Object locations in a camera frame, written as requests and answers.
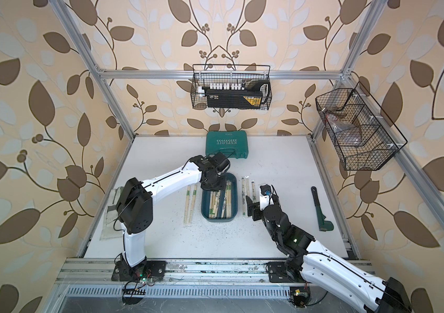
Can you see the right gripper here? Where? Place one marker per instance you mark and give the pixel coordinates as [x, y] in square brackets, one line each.
[254, 208]

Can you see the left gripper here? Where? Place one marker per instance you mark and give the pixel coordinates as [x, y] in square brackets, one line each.
[209, 188]

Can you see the chopsticks pair panda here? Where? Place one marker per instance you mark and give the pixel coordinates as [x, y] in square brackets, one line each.
[243, 193]

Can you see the teal plastic storage box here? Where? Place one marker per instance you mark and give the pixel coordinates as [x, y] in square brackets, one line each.
[206, 198]

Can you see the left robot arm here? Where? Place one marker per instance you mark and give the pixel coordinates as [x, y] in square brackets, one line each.
[137, 199]

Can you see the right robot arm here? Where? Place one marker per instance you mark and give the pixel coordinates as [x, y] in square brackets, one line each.
[310, 260]

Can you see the wrapped chopsticks pair box right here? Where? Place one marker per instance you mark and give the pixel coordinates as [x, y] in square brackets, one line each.
[227, 211]

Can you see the wrapped chopsticks pair box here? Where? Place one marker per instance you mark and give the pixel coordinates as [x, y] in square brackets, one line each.
[214, 204]
[227, 211]

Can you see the wrapped chopsticks pair box left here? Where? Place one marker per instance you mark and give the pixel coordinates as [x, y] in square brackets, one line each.
[214, 204]

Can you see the black yellow box in basket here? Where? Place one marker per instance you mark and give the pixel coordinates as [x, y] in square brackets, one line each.
[244, 96]

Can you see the green tool case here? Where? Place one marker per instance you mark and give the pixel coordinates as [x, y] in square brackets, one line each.
[232, 144]

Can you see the green pipe wrench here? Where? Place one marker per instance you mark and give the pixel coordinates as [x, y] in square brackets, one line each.
[324, 225]

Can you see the plastic bag in basket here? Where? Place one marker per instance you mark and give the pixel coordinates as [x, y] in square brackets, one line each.
[347, 134]

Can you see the grey work glove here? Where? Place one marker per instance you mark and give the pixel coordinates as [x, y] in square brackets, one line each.
[111, 227]

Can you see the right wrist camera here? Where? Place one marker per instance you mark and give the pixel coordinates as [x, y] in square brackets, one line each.
[265, 193]

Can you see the black wire basket back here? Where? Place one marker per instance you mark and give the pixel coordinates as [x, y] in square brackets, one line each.
[231, 86]

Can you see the black wire basket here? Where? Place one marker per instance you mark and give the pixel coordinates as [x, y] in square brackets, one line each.
[363, 134]
[231, 86]

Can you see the black wire basket right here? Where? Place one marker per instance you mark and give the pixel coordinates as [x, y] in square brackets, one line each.
[363, 134]

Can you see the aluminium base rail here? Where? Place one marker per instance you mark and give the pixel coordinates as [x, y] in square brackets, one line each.
[168, 271]

